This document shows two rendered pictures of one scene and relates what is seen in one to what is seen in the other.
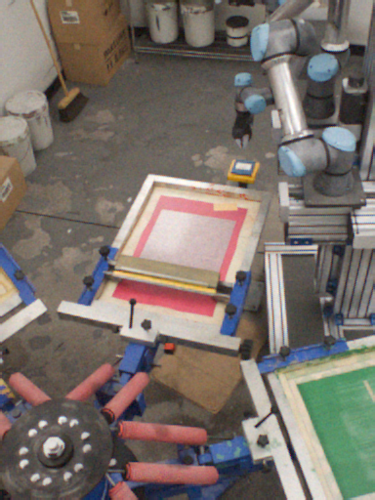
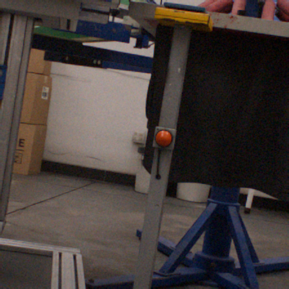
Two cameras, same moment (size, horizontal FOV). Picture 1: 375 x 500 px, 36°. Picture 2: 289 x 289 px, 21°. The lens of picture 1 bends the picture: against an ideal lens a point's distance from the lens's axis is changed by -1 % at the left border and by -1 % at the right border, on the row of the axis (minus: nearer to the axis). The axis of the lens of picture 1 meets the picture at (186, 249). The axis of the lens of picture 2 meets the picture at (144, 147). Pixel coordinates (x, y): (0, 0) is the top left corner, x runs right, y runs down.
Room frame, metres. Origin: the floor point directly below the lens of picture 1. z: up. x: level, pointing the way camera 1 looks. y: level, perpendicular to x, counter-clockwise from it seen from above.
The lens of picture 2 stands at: (4.00, -0.80, 0.72)
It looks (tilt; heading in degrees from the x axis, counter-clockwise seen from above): 3 degrees down; 167
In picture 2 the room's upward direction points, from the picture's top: 9 degrees clockwise
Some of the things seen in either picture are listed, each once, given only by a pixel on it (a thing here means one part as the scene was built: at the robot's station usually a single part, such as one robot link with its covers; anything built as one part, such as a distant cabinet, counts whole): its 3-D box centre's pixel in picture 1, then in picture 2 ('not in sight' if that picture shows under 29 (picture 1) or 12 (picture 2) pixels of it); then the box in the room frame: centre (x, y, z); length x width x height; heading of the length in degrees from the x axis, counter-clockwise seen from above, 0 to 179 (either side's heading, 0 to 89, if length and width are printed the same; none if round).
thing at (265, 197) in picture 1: (184, 247); (240, 38); (1.64, 0.01, 0.97); 0.79 x 0.58 x 0.04; 159
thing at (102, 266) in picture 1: (100, 277); not in sight; (1.52, 0.36, 0.98); 0.30 x 0.05 x 0.07; 159
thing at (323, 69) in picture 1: (322, 73); not in sight; (2.12, -0.64, 1.42); 0.13 x 0.12 x 0.14; 147
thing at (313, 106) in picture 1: (318, 99); not in sight; (2.12, -0.63, 1.31); 0.15 x 0.15 x 0.10
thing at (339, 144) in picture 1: (336, 148); not in sight; (1.62, -0.57, 1.42); 0.13 x 0.12 x 0.14; 104
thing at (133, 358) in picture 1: (136, 354); not in sight; (1.12, 0.21, 1.02); 0.17 x 0.06 x 0.05; 159
